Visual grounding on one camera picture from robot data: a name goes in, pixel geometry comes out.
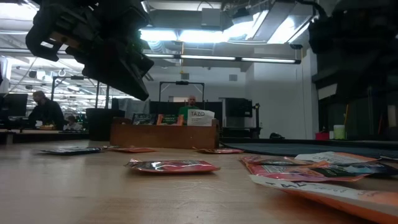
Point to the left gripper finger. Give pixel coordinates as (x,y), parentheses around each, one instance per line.
(109,71)
(136,65)

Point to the dark blue tea bag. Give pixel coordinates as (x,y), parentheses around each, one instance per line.
(71,150)
(367,168)
(144,119)

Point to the white orange Tazo tea bag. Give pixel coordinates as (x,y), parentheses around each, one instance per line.
(335,157)
(326,193)
(200,117)

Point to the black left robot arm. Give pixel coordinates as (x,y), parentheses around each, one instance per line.
(121,9)

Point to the wooden tea organiser box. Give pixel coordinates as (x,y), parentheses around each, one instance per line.
(161,137)

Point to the black partition screen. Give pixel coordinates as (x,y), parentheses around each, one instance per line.
(164,107)

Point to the long ceiling light strip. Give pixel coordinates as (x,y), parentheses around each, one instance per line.
(208,57)
(12,51)

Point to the pale green cup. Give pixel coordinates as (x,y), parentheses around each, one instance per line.
(339,132)

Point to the grey ceiling air unit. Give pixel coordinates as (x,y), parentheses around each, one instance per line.
(214,18)

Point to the red container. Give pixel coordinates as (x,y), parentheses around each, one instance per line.
(322,136)

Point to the black computer monitor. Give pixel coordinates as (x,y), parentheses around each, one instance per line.
(14,104)

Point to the dark round mat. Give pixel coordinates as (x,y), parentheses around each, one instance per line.
(295,148)

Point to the small black rounded object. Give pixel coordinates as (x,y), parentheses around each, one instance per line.
(276,136)

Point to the black tripod stand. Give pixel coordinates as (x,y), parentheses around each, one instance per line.
(257,118)

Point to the black gantry frame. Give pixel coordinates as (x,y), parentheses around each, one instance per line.
(182,82)
(62,77)

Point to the black aluminium table frame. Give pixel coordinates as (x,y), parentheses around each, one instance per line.
(46,138)

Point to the black wall screen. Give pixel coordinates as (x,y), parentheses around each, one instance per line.
(238,107)

